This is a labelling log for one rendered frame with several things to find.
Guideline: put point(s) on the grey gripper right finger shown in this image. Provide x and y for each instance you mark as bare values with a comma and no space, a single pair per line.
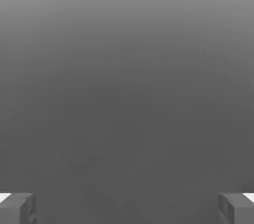
238,208

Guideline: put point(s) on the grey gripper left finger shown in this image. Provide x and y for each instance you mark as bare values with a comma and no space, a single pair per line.
15,208

